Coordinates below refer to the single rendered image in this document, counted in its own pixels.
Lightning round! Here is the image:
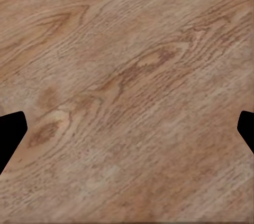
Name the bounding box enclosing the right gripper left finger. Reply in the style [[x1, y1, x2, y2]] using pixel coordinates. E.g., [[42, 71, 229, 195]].
[[0, 111, 28, 174]]

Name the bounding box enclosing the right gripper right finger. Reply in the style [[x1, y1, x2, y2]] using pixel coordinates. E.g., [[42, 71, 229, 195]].
[[237, 111, 254, 153]]

